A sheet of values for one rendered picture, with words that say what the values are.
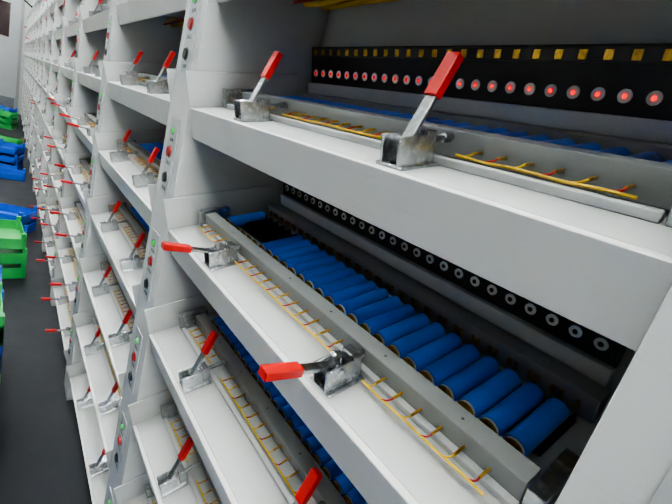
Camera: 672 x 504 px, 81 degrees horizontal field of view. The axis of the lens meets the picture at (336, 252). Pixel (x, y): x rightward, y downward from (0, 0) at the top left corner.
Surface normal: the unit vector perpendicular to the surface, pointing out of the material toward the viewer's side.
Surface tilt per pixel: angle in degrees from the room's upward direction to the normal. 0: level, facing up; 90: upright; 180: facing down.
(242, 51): 90
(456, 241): 106
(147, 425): 16
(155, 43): 90
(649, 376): 90
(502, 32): 90
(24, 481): 0
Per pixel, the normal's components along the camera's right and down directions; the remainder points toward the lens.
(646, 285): -0.80, 0.22
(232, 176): 0.59, 0.36
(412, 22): -0.76, -0.05
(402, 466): 0.05, -0.91
